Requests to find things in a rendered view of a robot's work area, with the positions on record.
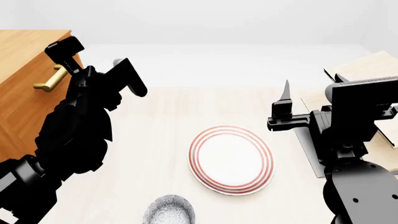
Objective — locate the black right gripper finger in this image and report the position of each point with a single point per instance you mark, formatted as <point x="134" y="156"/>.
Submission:
<point x="283" y="105"/>
<point x="340" y="79"/>

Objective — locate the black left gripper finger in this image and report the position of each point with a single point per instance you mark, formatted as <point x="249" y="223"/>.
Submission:
<point x="63" y="49"/>

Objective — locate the wooden drawer cabinet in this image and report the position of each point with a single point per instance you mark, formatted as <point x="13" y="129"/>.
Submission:
<point x="21" y="70"/>

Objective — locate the grey patterned bowl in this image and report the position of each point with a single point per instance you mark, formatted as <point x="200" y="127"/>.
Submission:
<point x="169" y="211"/>

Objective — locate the grey flat board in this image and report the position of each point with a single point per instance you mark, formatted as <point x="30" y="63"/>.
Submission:
<point x="311" y="154"/>

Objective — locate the white plate with red rings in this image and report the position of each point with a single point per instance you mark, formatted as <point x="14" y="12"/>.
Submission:
<point x="230" y="161"/>

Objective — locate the black right gripper camera box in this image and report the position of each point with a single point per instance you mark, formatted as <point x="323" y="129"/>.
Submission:
<point x="360" y="105"/>

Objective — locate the black left gripper camera mount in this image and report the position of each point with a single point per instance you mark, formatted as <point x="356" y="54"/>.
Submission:
<point x="130" y="77"/>

